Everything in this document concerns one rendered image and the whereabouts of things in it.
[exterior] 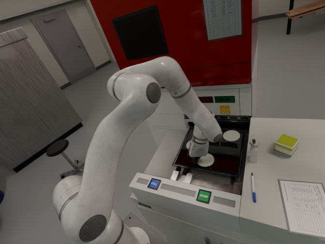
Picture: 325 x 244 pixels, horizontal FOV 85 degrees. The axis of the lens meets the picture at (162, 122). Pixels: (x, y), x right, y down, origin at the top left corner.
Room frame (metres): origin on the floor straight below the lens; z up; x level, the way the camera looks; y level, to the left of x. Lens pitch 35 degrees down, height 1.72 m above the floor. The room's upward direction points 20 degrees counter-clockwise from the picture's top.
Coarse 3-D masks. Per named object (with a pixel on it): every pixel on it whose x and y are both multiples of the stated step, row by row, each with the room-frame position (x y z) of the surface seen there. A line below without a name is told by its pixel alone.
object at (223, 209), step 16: (144, 176) 0.67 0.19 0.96; (144, 192) 0.58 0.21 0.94; (160, 192) 0.54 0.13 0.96; (176, 192) 0.51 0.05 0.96; (192, 192) 0.48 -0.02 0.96; (224, 192) 0.43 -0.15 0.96; (176, 208) 0.49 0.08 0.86; (192, 208) 0.43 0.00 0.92; (208, 208) 0.39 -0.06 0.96; (224, 208) 0.36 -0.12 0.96; (224, 224) 0.35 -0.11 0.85
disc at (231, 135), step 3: (225, 132) 0.84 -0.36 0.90; (228, 132) 0.83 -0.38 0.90; (231, 132) 0.82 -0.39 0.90; (234, 132) 0.81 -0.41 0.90; (237, 132) 0.80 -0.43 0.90; (225, 135) 0.81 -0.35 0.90; (228, 135) 0.80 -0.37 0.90; (231, 135) 0.80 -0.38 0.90; (234, 135) 0.79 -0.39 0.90; (237, 135) 0.78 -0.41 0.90; (225, 138) 0.78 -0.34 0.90; (228, 138) 0.78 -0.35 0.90; (231, 138) 0.77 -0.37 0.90; (234, 138) 0.76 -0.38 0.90; (237, 138) 0.75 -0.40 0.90
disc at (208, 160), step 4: (204, 156) 0.71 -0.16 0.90; (208, 156) 0.70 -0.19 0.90; (212, 156) 0.69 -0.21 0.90; (200, 160) 0.69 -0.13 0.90; (204, 160) 0.68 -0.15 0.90; (208, 160) 0.67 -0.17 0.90; (212, 160) 0.66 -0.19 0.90; (200, 164) 0.66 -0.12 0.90; (204, 164) 0.65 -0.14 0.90; (208, 164) 0.64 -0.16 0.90
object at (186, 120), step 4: (184, 120) 1.07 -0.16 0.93; (188, 120) 1.05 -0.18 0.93; (220, 120) 0.92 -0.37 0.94; (224, 120) 0.90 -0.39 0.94; (228, 120) 0.89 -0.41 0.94; (232, 120) 0.88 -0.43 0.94; (236, 120) 0.86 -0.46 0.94; (240, 120) 0.85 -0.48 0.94; (244, 120) 0.84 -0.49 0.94; (248, 120) 0.83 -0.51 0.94; (188, 124) 1.06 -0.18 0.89; (248, 124) 0.82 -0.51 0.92; (188, 128) 1.06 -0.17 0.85; (228, 128) 0.89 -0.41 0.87; (232, 128) 0.88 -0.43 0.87; (236, 128) 0.86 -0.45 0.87; (240, 128) 0.85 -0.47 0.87; (244, 128) 0.84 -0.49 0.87; (248, 128) 0.83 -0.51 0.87; (248, 132) 0.82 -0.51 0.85
